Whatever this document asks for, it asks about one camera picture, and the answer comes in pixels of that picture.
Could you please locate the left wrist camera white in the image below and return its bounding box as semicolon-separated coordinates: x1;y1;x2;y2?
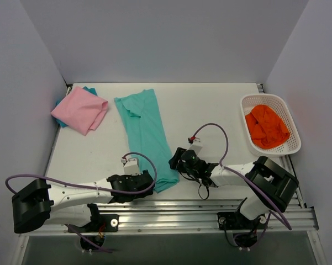
121;157;140;176

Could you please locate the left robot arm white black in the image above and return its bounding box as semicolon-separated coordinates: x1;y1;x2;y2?
12;170;155;234

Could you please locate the teal t-shirt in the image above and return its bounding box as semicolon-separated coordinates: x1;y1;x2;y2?
114;89;179;193

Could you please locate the teal folded t-shirt underneath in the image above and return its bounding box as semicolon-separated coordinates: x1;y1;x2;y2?
55;86;98;128

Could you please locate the pink folded t-shirt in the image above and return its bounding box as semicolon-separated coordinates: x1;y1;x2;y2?
51;87;108;136

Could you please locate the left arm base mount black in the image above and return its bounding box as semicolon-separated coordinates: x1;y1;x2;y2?
67;214;119;233

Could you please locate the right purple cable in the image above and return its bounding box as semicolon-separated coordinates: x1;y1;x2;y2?
190;123;293;231

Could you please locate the aluminium rail frame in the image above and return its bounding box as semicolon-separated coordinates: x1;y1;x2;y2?
10;82;326;265

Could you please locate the white perforated plastic basket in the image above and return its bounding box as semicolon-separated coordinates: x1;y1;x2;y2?
240;94;301;157

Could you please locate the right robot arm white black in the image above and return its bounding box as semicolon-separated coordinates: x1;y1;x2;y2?
168;147;299;228

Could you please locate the orange crumpled t-shirt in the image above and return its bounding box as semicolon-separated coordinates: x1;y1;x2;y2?
245;104;291;150

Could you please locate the black thin cable loop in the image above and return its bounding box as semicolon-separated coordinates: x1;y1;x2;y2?
179;171;212;200

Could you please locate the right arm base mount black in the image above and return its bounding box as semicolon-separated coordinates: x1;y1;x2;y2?
217;212;266;231

